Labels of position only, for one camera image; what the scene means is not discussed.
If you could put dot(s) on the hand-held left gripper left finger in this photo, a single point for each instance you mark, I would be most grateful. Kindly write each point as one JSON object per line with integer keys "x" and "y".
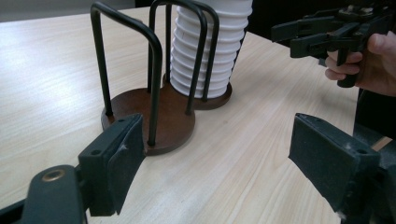
{"x": 124, "y": 161}

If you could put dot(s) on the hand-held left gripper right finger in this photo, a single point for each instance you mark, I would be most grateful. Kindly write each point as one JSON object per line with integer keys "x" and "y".
{"x": 330, "y": 158}

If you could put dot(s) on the stack of white paper cups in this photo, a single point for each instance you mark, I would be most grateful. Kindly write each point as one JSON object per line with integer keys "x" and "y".
{"x": 232, "y": 31}

